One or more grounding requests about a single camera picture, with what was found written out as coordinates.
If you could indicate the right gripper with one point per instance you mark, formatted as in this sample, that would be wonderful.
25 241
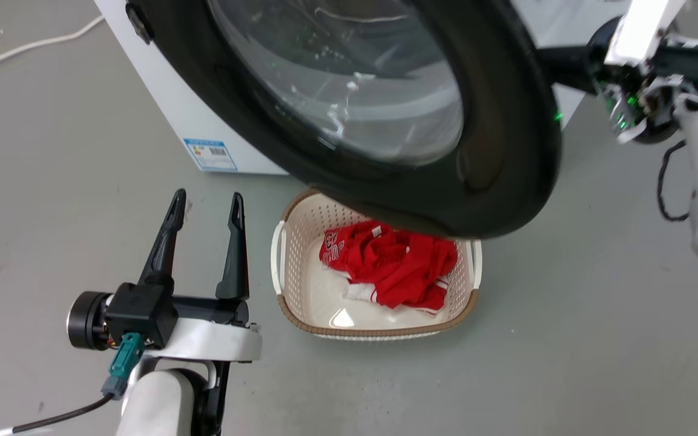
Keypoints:
645 36

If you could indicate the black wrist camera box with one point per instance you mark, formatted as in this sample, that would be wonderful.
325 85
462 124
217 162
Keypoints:
143 312

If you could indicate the beige plastic laundry basket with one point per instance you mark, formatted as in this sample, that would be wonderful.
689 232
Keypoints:
300 266

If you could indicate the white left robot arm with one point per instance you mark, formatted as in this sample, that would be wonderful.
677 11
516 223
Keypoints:
155 406

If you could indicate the white washing machine body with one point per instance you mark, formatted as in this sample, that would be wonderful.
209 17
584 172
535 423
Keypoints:
173 91

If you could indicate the black round washing machine door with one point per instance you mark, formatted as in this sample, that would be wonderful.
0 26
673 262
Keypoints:
506 151

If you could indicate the red garment with white print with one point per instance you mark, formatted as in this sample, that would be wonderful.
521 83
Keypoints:
397 266

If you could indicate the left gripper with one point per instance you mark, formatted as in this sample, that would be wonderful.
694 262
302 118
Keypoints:
215 342

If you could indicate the blue energy label sticker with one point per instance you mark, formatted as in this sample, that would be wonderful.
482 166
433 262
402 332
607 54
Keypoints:
210 155

